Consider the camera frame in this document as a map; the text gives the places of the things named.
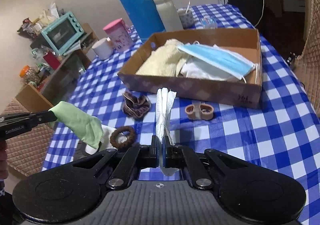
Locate white tissue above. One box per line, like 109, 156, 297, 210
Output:
156, 88, 177, 176

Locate green cloth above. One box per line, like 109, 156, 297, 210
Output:
49, 101, 104, 149

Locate cream knitted cloth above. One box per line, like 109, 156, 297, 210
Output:
136, 39, 190, 77

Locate white ceramic mug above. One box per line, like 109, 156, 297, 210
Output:
92, 38, 113, 60

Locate blue tissue packet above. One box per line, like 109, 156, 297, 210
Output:
199, 16, 217, 29

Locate blue surgical mask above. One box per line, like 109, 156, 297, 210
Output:
176, 41, 258, 83

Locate white cloth mask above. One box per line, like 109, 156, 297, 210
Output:
179, 44, 257, 83

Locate brown cardboard box tray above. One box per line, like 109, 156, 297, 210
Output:
118, 28, 263, 109

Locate tan hair tie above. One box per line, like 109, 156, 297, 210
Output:
184, 103, 215, 121

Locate pink hello kitty cup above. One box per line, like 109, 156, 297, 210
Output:
103, 18, 134, 52

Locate blue thermos flask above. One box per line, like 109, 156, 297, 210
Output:
120, 0, 165, 42

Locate small patterned cup with spoon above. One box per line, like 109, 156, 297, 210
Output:
177, 1, 195, 29

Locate purple velvet scrunchie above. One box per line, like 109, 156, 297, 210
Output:
123, 91, 151, 120

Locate wooden shelf unit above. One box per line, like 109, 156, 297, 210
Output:
15, 23, 98, 112

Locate quilted brown chair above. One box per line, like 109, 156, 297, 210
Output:
293, 0, 320, 115

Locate cream insulated bottle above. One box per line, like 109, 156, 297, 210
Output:
153, 0, 183, 32

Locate brown braided hair tie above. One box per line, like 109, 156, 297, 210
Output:
109, 125, 136, 149

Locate teal toaster oven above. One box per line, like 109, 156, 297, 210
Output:
41, 11, 85, 55

